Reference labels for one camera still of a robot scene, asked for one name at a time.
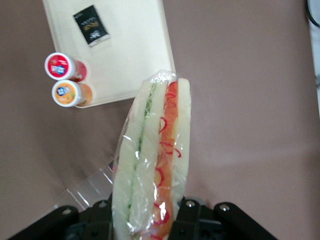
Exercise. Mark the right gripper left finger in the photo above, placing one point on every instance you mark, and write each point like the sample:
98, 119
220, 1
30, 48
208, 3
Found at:
75, 227

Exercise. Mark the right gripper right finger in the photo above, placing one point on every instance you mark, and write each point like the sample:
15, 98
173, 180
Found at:
200, 225

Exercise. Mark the triangle sandwich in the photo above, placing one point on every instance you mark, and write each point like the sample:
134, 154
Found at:
150, 150

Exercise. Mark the cream plastic tray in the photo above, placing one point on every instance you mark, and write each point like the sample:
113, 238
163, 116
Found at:
130, 62

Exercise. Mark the clear acrylic stepped shelf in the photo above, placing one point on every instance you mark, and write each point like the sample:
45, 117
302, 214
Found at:
82, 190

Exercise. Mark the orange lid small bottle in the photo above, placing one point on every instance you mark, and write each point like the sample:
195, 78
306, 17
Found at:
65, 93

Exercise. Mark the red lid small bottle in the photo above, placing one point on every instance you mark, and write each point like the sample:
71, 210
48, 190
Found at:
58, 65

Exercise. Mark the black snack packet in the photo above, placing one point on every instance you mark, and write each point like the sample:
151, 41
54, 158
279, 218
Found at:
91, 26

